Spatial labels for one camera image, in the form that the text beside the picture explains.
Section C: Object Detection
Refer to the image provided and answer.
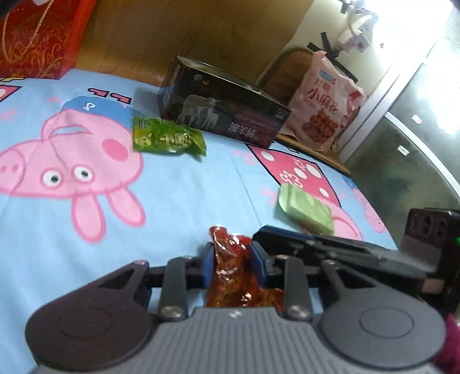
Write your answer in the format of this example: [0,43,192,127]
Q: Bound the grey sliding door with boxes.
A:
[340,0,460,249]

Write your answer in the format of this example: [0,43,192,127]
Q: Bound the black tape strips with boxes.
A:
[307,32,358,83]

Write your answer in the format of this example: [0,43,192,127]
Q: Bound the black cardboard box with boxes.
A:
[157,55,292,150]

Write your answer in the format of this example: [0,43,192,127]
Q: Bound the white power strip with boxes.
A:
[337,7,376,51]

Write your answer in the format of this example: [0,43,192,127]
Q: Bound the brown wooden board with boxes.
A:
[76,0,319,89]

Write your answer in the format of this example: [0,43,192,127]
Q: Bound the cartoon pig printed blanket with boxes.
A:
[0,68,399,374]

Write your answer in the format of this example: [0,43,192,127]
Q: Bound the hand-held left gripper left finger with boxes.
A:
[95,243,216,321]

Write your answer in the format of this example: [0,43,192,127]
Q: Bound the red spicy snack packet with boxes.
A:
[205,226,284,309]

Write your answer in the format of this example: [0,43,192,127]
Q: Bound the pale green packet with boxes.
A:
[276,183,336,235]

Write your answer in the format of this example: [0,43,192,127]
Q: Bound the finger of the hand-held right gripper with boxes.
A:
[252,232,429,286]
[258,225,400,260]

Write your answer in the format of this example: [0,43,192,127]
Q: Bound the wooden chair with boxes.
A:
[256,47,353,177]

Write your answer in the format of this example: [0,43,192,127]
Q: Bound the green snack packet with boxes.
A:
[131,116,208,161]

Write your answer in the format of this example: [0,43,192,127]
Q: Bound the large pink snack bag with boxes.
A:
[287,50,364,152]

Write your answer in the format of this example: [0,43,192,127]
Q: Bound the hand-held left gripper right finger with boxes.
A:
[250,241,382,321]

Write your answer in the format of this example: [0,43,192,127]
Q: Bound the red gift bag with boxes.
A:
[0,0,97,80]

